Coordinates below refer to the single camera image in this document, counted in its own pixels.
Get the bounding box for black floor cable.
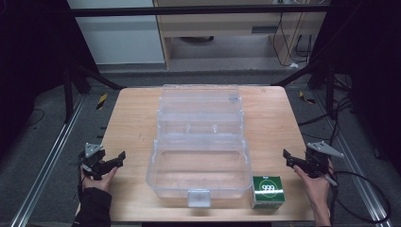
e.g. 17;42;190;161
24;108;45;128

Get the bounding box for black floor cables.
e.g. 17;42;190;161
297;94;356;144

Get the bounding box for black hanging cables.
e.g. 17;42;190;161
271;11;314;68

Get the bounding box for light wooden desk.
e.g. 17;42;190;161
152;0;329;69

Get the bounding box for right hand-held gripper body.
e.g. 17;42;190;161
302;140;345;180

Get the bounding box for black curtain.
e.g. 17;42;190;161
0;0;99;159
310;0;401;178

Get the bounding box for black horizontal metal bar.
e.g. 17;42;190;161
67;4;331;18

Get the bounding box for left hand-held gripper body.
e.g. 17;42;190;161
78;142;107;182

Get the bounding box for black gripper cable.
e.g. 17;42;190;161
324;169;392;225

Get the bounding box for green square carton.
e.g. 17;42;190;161
251;175;287;211

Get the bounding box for person's right hand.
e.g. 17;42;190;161
292;159;336;204

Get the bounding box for aluminium floor rail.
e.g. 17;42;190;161
9;94;89;227
314;90;394;227

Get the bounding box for person's left hand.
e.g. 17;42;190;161
79;165;119;193

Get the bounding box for clear plastic storage box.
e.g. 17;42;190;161
145;83;253;209

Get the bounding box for black metal stand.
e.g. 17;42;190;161
270;58;337;121
61;61;126;125

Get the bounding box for white cabinet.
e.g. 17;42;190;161
66;0;166;66

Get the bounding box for yellow black tape strip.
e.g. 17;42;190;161
96;92;109;111
298;90;317;105

